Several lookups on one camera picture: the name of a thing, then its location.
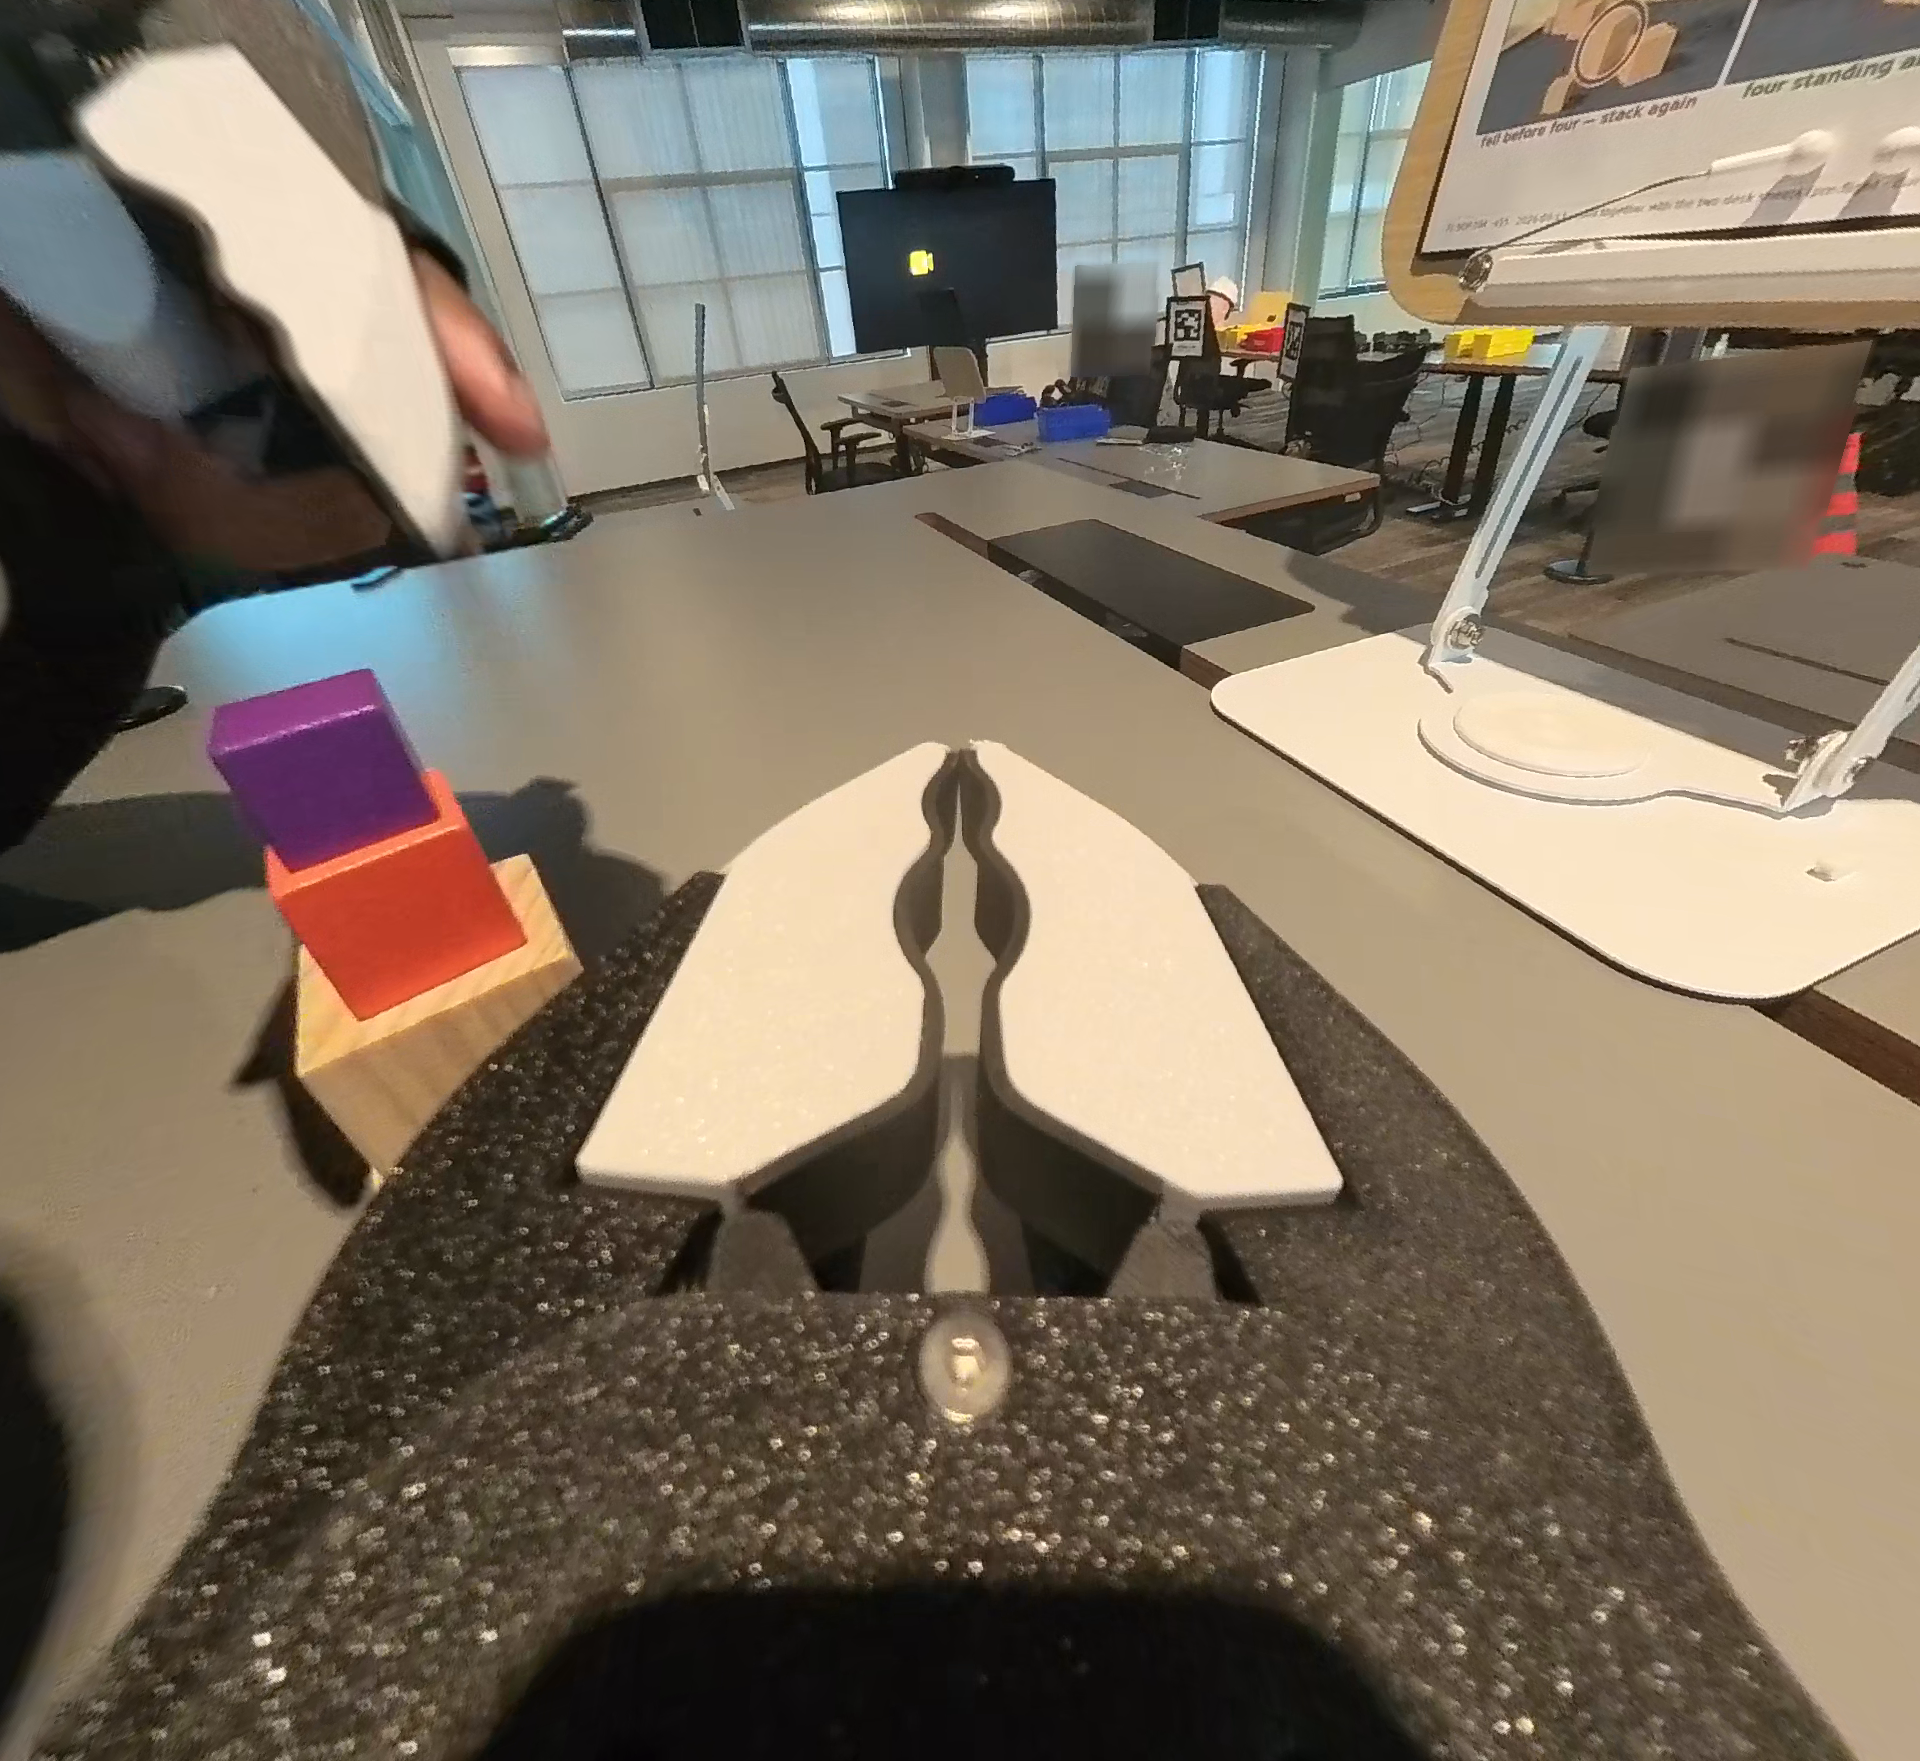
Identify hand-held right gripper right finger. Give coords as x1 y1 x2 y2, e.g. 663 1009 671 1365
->
958 737 1347 1221

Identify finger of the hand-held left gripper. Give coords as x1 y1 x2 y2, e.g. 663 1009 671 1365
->
0 41 482 563

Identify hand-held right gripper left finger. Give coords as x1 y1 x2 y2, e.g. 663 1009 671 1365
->
570 740 964 1203

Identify light wooden cube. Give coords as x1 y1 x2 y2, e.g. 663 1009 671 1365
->
291 852 587 1173

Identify red-orange wooden cube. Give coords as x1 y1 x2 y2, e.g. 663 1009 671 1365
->
265 767 530 1023

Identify purple wooden cube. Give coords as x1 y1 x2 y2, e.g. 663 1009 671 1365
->
206 668 448 875

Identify person's left hand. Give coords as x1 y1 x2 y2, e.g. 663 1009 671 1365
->
0 265 550 581

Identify white folding stand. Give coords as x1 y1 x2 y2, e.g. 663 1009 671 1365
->
1209 324 1920 1003

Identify black desk mat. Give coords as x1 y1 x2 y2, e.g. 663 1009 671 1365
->
987 517 1318 672

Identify thin metal stand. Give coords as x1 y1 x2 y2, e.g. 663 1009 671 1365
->
688 301 740 514

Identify grey office desk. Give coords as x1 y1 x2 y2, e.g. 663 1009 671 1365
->
900 416 1385 555

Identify black office chair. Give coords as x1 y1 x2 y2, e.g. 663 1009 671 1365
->
769 369 906 499
1278 314 1429 489

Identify black television screen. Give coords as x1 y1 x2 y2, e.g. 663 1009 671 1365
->
836 162 1061 355

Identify striped orange traffic cone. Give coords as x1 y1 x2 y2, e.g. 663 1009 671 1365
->
1804 430 1872 563

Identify wooden-framed instruction board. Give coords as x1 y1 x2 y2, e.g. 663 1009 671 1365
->
1378 0 1920 333

